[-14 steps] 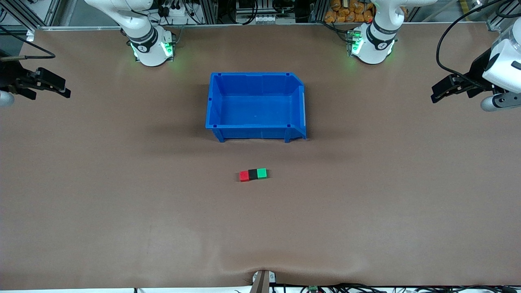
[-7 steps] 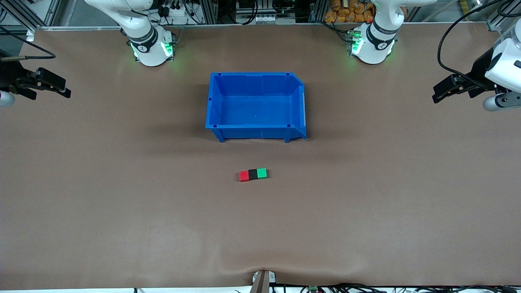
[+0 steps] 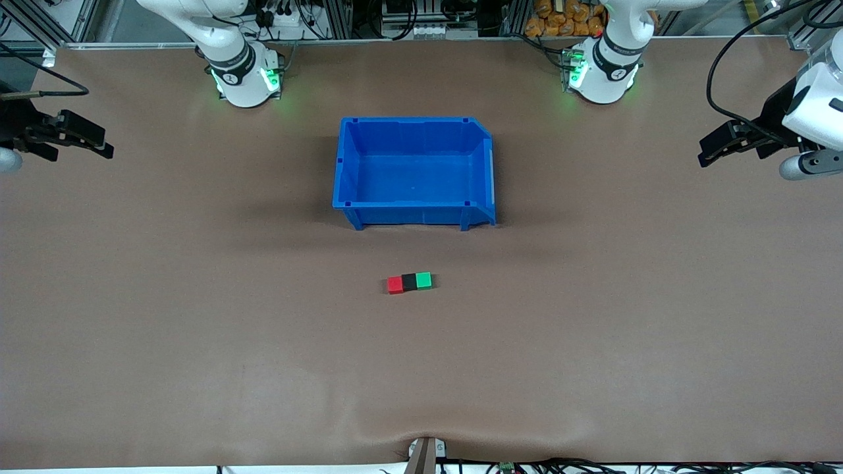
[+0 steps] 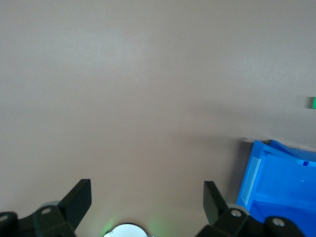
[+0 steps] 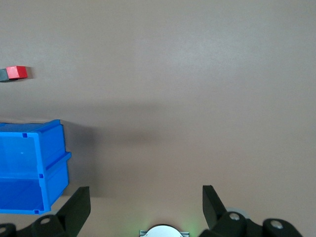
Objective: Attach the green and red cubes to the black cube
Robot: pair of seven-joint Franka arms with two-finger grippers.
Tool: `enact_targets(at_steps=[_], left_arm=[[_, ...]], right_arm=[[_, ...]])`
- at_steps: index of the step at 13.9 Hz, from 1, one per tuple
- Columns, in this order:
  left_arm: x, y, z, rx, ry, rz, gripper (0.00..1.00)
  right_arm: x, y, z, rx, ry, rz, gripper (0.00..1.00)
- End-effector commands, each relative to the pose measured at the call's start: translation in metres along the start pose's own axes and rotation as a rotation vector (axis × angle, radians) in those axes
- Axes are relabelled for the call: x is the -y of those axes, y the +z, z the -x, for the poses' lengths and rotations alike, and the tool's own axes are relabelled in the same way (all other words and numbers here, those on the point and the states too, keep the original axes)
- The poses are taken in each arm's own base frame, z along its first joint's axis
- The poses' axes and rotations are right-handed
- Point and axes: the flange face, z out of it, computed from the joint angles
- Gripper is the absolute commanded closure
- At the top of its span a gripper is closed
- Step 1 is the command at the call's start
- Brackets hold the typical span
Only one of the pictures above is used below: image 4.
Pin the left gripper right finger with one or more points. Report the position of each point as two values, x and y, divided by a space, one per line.
213 205

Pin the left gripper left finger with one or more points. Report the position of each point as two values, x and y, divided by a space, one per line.
76 205

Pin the small green cube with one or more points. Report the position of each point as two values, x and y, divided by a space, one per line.
314 102

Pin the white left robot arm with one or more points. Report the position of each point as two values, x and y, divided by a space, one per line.
129 230

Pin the blue plastic storage bin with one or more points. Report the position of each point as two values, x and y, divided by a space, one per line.
284 192

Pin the brown table mat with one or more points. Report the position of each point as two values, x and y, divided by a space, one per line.
123 86

